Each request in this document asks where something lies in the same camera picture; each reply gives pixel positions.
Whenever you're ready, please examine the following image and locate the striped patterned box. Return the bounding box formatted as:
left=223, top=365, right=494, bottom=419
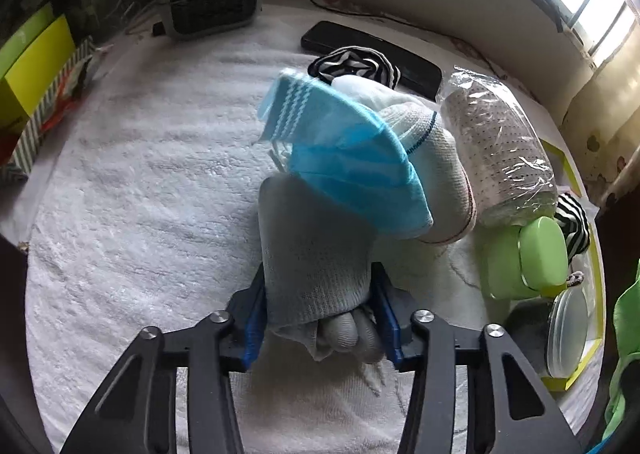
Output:
left=0, top=36, right=108, bottom=182

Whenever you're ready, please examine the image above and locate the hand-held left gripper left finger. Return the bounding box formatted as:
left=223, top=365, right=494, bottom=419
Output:
left=60, top=264, right=266, bottom=454

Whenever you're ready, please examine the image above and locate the lime green box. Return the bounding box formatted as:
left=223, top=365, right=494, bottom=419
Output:
left=0, top=1, right=76, bottom=129

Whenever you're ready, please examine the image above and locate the light green bottle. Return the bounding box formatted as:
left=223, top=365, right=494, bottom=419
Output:
left=482, top=216, right=571, bottom=299

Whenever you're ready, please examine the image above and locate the white sock with striped cuff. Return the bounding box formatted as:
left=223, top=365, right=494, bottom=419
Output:
left=332, top=76, right=478, bottom=245

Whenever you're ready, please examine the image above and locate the round glass lid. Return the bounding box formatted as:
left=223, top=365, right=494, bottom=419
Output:
left=505, top=284, right=591, bottom=380

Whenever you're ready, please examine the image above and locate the black tablet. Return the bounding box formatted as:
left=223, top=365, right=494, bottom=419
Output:
left=301, top=20, right=443, bottom=97

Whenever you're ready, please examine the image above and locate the blue face mask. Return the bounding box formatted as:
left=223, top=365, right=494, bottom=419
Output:
left=257, top=68, right=435, bottom=239

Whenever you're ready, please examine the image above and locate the cream curtain with hearts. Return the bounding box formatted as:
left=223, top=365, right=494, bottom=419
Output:
left=560, top=58, right=640, bottom=219

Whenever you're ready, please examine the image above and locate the black and white striped sock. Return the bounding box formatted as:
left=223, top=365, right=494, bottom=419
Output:
left=555, top=194, right=591, bottom=267
left=307, top=46, right=403, bottom=89

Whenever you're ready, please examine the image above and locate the plastic-wrapped dotted cloth roll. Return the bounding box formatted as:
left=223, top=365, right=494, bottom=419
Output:
left=437, top=64, right=560, bottom=229

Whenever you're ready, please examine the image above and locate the grey knit sock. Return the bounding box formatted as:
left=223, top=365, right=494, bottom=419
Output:
left=257, top=174, right=401, bottom=395

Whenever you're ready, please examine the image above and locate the green cloth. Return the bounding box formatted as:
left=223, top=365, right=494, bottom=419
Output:
left=602, top=259, right=640, bottom=440

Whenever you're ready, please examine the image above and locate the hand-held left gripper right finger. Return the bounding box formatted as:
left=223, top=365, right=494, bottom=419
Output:
left=370, top=261, right=583, bottom=454

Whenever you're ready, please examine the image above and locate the white towel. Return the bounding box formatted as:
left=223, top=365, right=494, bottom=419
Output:
left=0, top=0, right=601, bottom=454

